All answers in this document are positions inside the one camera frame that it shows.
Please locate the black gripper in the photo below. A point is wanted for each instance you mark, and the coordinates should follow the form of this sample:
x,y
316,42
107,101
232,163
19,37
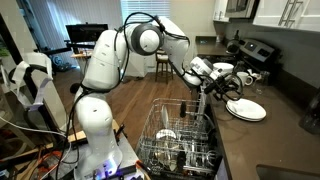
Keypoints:
x,y
224,85

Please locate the white dinner plate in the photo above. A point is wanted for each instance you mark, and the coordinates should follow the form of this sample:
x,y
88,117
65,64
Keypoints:
x,y
246,108
248,119

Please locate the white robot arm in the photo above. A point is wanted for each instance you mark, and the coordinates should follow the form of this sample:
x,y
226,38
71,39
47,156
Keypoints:
x,y
96,116

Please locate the white plate standing in rack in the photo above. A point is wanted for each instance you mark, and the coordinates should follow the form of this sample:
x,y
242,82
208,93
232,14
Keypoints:
x,y
165,116

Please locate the white plate lying in rack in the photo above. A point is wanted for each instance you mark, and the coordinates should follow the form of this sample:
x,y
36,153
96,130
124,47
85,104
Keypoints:
x,y
165,134

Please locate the white ceramic mug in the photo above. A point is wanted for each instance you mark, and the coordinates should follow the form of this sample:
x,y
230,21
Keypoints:
x,y
240,79

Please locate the white ceramic bowl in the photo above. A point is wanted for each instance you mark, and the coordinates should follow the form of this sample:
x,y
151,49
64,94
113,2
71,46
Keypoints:
x,y
225,66
230,74

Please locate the small steel pot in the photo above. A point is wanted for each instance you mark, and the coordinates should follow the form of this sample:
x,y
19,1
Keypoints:
x,y
233,47

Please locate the black bottle in rack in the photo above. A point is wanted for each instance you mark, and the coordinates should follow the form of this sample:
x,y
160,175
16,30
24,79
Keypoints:
x,y
183,109

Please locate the dark slim bottle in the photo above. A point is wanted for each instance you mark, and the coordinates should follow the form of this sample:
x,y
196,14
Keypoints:
x,y
237,35

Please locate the wooden bar stool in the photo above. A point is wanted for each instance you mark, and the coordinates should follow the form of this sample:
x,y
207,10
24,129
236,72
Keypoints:
x,y
163,61

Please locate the kitchen sink basin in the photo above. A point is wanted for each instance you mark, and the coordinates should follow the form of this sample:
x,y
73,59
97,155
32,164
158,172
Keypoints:
x,y
286,173

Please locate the metal robot mounting table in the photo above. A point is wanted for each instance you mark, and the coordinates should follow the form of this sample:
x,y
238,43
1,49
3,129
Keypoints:
x,y
128,156

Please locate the white window blinds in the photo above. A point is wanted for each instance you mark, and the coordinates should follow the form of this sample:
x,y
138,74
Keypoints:
x,y
145,8

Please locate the wooden desk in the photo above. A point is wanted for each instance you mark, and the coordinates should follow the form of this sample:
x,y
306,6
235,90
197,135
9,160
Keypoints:
x,y
80,56

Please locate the black computer monitor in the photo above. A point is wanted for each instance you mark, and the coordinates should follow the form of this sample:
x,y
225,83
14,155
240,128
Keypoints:
x,y
86,32

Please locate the wooden board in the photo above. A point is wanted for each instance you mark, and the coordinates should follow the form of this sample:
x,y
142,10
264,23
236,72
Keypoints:
x,y
78,135

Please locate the black exercise bike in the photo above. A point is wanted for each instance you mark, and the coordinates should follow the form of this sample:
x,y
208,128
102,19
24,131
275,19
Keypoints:
x,y
55,55

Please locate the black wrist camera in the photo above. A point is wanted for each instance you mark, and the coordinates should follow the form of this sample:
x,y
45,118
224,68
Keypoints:
x,y
210,87

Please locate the black stand frame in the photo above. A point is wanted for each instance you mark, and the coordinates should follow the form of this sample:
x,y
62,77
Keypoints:
x,y
10,46

